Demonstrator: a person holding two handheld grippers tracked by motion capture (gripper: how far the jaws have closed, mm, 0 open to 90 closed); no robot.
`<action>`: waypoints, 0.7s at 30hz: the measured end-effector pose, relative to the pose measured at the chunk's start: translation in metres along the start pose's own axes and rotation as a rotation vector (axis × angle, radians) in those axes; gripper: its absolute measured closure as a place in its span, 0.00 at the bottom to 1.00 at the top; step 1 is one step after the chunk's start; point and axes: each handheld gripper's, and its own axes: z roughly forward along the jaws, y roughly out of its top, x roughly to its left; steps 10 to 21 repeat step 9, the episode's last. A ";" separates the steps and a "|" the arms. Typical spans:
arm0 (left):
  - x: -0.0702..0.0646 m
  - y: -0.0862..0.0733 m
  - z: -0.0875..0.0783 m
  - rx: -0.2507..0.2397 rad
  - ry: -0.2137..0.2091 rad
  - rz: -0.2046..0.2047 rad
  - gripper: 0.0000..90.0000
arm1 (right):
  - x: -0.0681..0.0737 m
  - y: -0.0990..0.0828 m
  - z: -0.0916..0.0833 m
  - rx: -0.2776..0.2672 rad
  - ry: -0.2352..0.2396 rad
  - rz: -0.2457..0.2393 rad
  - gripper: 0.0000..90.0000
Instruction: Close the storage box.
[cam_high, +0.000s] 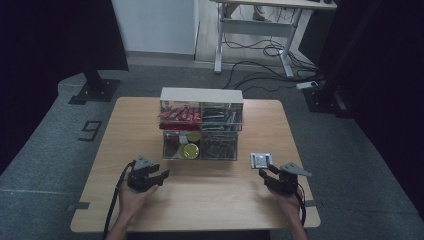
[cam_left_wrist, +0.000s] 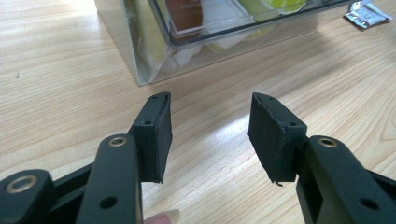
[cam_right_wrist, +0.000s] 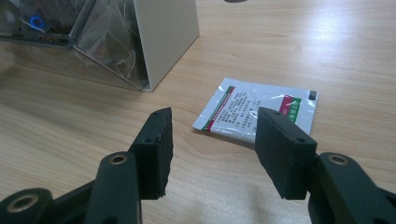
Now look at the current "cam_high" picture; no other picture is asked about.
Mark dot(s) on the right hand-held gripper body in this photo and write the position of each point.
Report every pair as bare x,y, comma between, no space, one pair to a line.
288,178

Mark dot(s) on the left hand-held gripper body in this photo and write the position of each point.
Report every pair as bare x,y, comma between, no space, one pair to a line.
141,175

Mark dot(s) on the small silver metal block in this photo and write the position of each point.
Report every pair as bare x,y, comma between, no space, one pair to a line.
261,160

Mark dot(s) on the clear acrylic drawer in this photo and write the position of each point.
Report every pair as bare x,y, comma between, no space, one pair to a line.
200,146

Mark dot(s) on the clear drawer organizer white top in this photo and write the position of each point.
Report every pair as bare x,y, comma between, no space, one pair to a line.
201,113

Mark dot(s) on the person's right hand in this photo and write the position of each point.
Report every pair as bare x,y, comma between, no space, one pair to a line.
290,203

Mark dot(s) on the person's left hand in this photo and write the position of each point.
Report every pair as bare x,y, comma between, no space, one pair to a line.
133,200

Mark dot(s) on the brown packets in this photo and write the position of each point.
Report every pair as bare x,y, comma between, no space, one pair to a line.
171,146

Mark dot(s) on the grey tape strip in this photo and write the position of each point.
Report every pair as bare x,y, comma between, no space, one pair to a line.
78,206
313,203

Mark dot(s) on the large yellow lid tin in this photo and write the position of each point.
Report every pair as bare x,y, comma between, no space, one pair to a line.
189,151

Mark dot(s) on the small yellow lid tin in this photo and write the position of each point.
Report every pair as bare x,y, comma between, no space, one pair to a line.
194,136

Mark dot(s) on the pile of red packets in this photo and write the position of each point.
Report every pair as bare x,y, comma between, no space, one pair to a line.
180,116

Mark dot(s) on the pile of dark thin sticks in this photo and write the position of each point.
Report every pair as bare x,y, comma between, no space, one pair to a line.
218,146

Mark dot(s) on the black tape floor marker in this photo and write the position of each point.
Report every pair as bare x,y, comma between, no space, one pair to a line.
90,130

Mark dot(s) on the pile of dark green packets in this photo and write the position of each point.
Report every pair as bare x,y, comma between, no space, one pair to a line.
220,116

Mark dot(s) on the white power strip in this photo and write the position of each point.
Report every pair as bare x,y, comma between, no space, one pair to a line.
306,85

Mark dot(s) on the black curtain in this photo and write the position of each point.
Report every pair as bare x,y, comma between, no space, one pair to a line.
50,50
383,83

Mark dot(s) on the black stand with base plate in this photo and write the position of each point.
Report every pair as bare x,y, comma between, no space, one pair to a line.
328,96
96,88

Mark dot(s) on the white metal frame desk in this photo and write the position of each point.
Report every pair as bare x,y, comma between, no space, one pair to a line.
253,28

